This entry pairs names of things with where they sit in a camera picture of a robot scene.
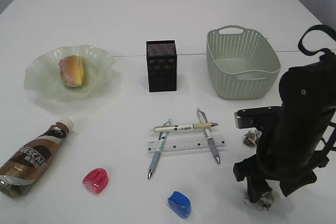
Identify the right white-grey pen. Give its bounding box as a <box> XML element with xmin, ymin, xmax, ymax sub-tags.
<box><xmin>197</xmin><ymin>108</ymin><xmax>221</xmax><ymax>164</ymax></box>

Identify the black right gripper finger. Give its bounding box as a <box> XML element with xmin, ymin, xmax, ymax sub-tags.
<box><xmin>279</xmin><ymin>173</ymin><xmax>317</xmax><ymax>197</ymax></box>
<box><xmin>247</xmin><ymin>177</ymin><xmax>271</xmax><ymax>203</ymax></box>

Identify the clear plastic ruler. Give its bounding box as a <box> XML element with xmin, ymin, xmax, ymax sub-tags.
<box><xmin>146</xmin><ymin>134</ymin><xmax>227</xmax><ymax>154</ymax></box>

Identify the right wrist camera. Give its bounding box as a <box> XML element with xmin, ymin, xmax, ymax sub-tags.
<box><xmin>234</xmin><ymin>106</ymin><xmax>281</xmax><ymax>131</ymax></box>

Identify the green wavy glass plate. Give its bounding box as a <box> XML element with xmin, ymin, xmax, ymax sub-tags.
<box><xmin>24</xmin><ymin>45</ymin><xmax>115</xmax><ymax>102</ymax></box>

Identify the blue pencil sharpener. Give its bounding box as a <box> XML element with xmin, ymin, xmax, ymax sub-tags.
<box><xmin>167</xmin><ymin>191</ymin><xmax>191</xmax><ymax>218</ymax></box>

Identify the sugared bread roll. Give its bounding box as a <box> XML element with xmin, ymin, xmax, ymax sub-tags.
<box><xmin>59</xmin><ymin>55</ymin><xmax>86</xmax><ymax>88</ymax></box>

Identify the brown Nescafe coffee bottle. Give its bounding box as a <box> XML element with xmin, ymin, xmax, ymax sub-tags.
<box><xmin>1</xmin><ymin>118</ymin><xmax>74</xmax><ymax>198</ymax></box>

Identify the pink pencil sharpener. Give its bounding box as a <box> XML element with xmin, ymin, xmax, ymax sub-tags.
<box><xmin>82</xmin><ymin>168</ymin><xmax>109</xmax><ymax>195</ymax></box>

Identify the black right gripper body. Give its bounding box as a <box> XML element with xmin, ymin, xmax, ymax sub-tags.
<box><xmin>233</xmin><ymin>113</ymin><xmax>331</xmax><ymax>181</ymax></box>

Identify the left blue-grey pen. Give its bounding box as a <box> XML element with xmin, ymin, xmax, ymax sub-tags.
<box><xmin>148</xmin><ymin>132</ymin><xmax>168</xmax><ymax>179</ymax></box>

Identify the cream barrel pen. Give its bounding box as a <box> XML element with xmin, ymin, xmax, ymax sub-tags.
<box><xmin>150</xmin><ymin>123</ymin><xmax>218</xmax><ymax>133</ymax></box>

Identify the black mesh pen holder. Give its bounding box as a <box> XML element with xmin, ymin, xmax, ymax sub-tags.
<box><xmin>146</xmin><ymin>40</ymin><xmax>177</xmax><ymax>92</ymax></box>

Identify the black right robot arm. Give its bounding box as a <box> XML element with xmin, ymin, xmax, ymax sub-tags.
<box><xmin>233</xmin><ymin>54</ymin><xmax>335</xmax><ymax>202</ymax></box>

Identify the green plastic woven basket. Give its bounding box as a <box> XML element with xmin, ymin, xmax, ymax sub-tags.
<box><xmin>206</xmin><ymin>26</ymin><xmax>281</xmax><ymax>100</ymax></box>

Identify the paper ball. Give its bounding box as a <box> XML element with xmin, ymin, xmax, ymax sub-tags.
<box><xmin>244</xmin><ymin>189</ymin><xmax>275</xmax><ymax>211</ymax></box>
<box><xmin>243</xmin><ymin>130</ymin><xmax>262</xmax><ymax>147</ymax></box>

